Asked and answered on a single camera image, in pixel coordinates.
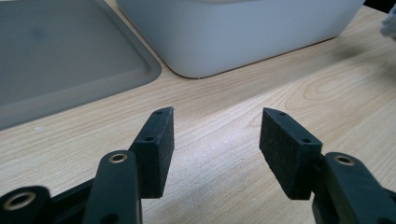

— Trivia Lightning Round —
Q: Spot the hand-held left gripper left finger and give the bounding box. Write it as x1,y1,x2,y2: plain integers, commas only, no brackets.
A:
128,106,176,200

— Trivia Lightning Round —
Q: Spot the grey sock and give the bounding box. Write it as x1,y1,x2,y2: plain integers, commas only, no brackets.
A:
379,11,396,41

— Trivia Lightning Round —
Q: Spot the white divided storage box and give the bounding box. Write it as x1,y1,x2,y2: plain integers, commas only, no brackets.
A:
115,0,367,79

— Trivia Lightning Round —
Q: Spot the translucent grey box lid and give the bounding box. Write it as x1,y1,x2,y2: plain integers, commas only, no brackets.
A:
0,0,163,132

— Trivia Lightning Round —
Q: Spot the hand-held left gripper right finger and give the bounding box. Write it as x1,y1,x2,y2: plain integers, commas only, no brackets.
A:
259,106,324,201

